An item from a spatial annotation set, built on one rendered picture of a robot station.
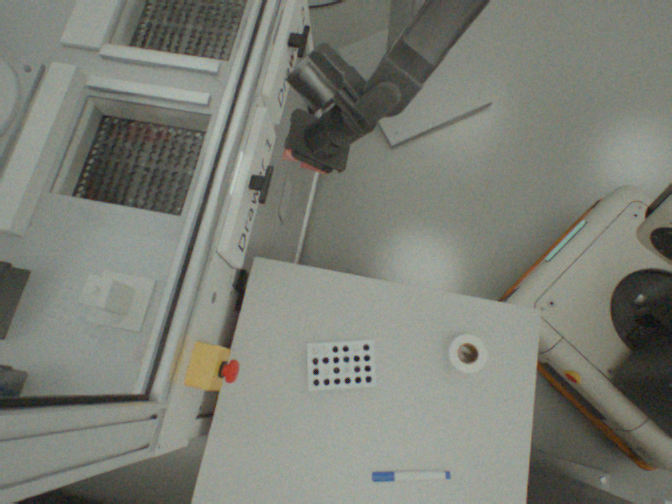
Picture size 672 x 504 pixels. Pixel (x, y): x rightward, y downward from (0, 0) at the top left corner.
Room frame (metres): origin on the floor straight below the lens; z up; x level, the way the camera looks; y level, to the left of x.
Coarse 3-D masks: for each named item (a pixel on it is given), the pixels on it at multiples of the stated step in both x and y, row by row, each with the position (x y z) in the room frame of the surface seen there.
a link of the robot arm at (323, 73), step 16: (320, 48) 0.41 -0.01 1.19; (304, 64) 0.39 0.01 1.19; (320, 64) 0.39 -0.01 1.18; (336, 64) 0.39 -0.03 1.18; (288, 80) 0.39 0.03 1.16; (304, 80) 0.38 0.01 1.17; (320, 80) 0.38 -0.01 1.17; (336, 80) 0.38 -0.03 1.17; (352, 80) 0.38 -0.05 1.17; (304, 96) 0.37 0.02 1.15; (320, 96) 0.36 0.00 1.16; (352, 96) 0.35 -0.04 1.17; (368, 96) 0.33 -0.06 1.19; (384, 96) 0.33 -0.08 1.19; (400, 96) 0.33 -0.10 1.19; (368, 112) 0.33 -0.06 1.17; (384, 112) 0.32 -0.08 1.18
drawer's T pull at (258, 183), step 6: (270, 168) 0.40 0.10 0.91; (270, 174) 0.39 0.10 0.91; (252, 180) 0.38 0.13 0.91; (258, 180) 0.38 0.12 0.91; (264, 180) 0.38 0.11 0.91; (270, 180) 0.38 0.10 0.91; (252, 186) 0.37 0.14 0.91; (258, 186) 0.37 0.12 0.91; (264, 186) 0.37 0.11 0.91; (264, 192) 0.35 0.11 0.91; (264, 198) 0.34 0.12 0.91
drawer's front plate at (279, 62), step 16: (288, 0) 0.75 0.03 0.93; (304, 0) 0.80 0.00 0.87; (288, 16) 0.71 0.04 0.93; (304, 16) 0.79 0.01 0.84; (288, 32) 0.68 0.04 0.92; (288, 48) 0.67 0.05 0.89; (272, 64) 0.61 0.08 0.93; (288, 64) 0.65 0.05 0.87; (272, 80) 0.57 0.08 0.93; (272, 96) 0.55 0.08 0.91; (272, 112) 0.54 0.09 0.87
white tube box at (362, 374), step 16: (320, 352) 0.07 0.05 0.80; (336, 352) 0.07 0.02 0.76; (352, 352) 0.07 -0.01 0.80; (368, 352) 0.06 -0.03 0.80; (320, 368) 0.04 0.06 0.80; (336, 368) 0.04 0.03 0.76; (352, 368) 0.04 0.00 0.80; (368, 368) 0.03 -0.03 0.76; (320, 384) 0.02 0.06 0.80; (336, 384) 0.01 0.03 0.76; (352, 384) 0.01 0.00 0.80; (368, 384) 0.01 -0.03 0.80
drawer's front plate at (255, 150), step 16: (256, 112) 0.51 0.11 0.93; (256, 128) 0.47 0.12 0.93; (272, 128) 0.51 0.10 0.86; (256, 144) 0.44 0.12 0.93; (272, 144) 0.50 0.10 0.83; (256, 160) 0.42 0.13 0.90; (240, 176) 0.38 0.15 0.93; (240, 192) 0.35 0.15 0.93; (256, 192) 0.38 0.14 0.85; (240, 208) 0.33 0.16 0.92; (256, 208) 0.36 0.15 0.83; (224, 224) 0.30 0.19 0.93; (240, 224) 0.31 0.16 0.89; (224, 240) 0.27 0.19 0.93; (240, 240) 0.28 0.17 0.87; (224, 256) 0.25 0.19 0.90; (240, 256) 0.26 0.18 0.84
